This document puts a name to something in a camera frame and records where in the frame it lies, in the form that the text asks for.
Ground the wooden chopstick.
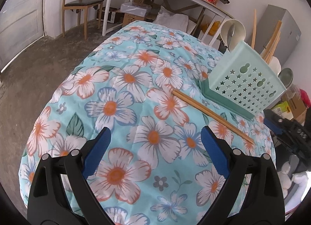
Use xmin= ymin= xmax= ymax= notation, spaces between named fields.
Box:
xmin=260 ymin=20 xmax=282 ymax=60
xmin=251 ymin=9 xmax=257 ymax=49
xmin=264 ymin=31 xmax=280 ymax=64
xmin=172 ymin=89 xmax=255 ymax=145

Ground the right white gloved hand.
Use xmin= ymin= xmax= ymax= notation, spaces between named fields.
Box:
xmin=278 ymin=161 xmax=309 ymax=200

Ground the cardboard box near fridge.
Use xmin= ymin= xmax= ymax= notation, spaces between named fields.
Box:
xmin=272 ymin=88 xmax=310 ymax=124

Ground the grey metal ladle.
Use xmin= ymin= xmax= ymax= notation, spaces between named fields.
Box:
xmin=278 ymin=67 xmax=293 ymax=88

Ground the floral blue tablecloth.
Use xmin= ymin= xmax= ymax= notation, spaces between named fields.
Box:
xmin=18 ymin=22 xmax=276 ymax=224

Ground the white spoon in holder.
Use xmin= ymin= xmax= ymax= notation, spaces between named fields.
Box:
xmin=268 ymin=56 xmax=281 ymax=75

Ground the mint green utensil holder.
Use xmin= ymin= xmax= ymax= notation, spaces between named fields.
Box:
xmin=198 ymin=41 xmax=286 ymax=120

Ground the grey refrigerator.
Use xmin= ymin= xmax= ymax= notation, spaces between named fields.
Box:
xmin=255 ymin=4 xmax=301 ymax=65

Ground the white ladle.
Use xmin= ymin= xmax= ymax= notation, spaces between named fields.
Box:
xmin=220 ymin=19 xmax=246 ymax=51

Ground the yellow plastic bag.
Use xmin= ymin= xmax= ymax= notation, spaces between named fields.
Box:
xmin=208 ymin=21 xmax=221 ymax=36

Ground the white pillow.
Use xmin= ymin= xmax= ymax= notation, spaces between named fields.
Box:
xmin=153 ymin=6 xmax=196 ymax=34

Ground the cardboard box under desk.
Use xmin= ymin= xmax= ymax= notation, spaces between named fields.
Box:
xmin=122 ymin=13 xmax=145 ymax=27

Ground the wooden chair black seat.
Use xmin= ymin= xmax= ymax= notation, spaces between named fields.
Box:
xmin=61 ymin=0 xmax=104 ymax=40

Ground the clear plastic storage box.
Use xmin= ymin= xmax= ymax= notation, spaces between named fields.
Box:
xmin=120 ymin=2 xmax=152 ymax=18

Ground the white door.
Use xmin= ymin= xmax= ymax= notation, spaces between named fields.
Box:
xmin=1 ymin=0 xmax=44 ymax=70

